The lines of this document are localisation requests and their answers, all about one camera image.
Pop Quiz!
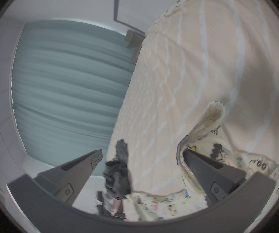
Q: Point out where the blue-green curtain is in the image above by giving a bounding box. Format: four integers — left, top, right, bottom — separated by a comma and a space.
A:
10, 20, 143, 178

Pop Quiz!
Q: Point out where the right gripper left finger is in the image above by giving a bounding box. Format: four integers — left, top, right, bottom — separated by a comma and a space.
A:
34, 149, 103, 206

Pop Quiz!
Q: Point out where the dark grey garment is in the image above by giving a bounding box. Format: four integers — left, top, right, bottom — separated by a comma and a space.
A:
115, 138, 130, 166

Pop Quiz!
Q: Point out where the grey bedside table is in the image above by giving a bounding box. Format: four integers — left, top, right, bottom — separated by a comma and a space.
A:
124, 30, 146, 64

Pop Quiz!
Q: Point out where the bed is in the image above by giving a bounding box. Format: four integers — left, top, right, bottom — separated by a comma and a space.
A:
107, 0, 279, 198

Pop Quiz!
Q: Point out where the pink garment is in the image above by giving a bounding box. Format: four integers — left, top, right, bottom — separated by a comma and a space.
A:
111, 199, 121, 214

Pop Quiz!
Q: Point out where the black shirt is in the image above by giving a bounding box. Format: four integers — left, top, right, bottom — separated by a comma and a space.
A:
102, 160, 133, 201

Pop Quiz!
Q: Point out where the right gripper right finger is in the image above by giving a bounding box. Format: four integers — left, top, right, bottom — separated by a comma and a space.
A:
183, 147, 248, 206

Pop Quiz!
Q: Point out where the white printed pyjama top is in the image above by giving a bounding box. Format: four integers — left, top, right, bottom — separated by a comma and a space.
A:
125, 100, 279, 222

